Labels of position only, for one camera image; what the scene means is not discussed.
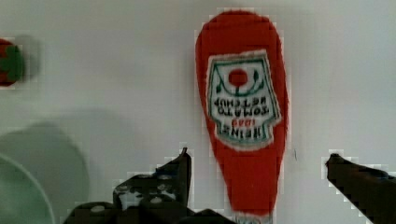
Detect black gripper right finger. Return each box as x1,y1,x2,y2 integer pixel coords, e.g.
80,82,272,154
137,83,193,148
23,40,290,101
325,153,396,224

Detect red ketchup bottle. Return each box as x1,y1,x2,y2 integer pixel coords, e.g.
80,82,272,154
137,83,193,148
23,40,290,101
195,10,289,224

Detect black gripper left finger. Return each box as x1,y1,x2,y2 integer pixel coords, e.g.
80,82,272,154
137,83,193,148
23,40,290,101
63,148,236,224

